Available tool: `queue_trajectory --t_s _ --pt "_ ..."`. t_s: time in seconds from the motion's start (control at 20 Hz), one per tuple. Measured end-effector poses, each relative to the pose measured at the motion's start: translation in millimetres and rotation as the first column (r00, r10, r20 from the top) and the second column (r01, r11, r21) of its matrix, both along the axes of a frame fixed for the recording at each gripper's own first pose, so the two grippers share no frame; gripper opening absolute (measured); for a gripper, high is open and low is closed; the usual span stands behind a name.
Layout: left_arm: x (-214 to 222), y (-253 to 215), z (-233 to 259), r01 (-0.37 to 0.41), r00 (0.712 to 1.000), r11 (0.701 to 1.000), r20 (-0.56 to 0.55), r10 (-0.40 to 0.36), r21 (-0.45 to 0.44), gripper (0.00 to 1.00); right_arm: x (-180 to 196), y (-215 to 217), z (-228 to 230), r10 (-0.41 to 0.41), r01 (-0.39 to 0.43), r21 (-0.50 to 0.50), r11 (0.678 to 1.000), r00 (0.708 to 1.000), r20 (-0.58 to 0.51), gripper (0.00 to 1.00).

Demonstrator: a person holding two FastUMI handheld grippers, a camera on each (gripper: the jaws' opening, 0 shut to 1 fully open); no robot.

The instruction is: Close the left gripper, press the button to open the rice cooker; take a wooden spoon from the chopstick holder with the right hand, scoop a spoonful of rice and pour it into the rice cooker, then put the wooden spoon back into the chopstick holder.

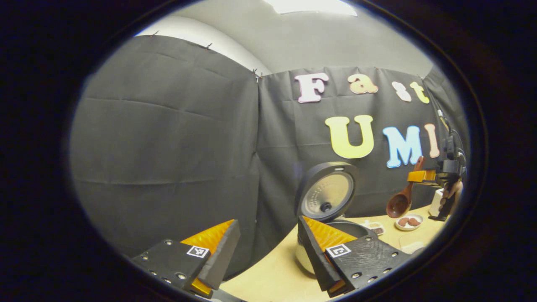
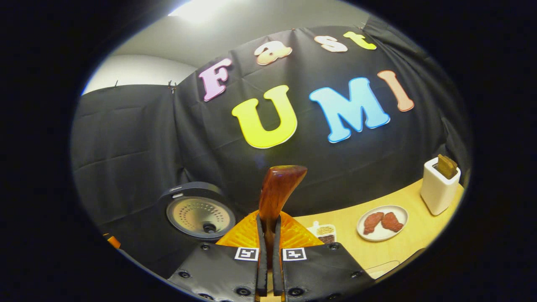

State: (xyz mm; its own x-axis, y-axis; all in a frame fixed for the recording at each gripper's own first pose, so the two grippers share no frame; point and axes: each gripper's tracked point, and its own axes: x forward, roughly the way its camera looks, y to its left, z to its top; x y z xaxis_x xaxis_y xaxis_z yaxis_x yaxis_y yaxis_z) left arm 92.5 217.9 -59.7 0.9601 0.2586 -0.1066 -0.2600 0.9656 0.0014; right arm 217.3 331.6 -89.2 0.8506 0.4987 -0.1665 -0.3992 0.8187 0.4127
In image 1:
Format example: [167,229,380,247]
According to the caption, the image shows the brown wooden spoon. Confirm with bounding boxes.
[386,156,426,219]

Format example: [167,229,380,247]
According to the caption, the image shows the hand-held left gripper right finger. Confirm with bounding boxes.
[297,216,412,298]

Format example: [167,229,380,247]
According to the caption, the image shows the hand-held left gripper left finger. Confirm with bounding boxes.
[130,219,242,299]

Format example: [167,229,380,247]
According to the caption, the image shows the white round plate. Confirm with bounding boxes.
[394,214,424,232]

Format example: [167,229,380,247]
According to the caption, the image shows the black backdrop cloth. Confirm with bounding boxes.
[69,34,470,277]

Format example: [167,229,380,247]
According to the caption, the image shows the grey rice cooker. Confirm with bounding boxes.
[295,161,376,275]

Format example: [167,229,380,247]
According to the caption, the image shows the large ceiling light panel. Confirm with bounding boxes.
[264,0,358,16]

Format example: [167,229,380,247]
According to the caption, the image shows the white square utensil holder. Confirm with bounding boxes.
[429,189,445,217]

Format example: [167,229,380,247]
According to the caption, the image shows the clear glass container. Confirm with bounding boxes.
[398,233,428,254]

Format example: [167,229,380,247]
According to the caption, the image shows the white divided condiment dish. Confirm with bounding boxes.
[364,220,386,235]

